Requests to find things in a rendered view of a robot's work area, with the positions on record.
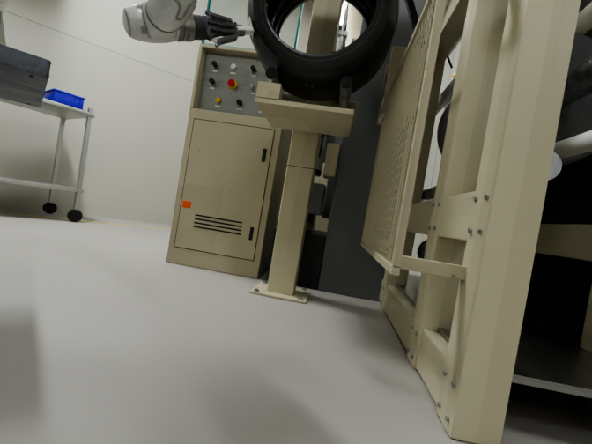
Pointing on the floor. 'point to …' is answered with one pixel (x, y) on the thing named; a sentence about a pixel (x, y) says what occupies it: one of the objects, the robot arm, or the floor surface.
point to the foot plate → (281, 293)
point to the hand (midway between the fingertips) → (243, 30)
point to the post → (301, 166)
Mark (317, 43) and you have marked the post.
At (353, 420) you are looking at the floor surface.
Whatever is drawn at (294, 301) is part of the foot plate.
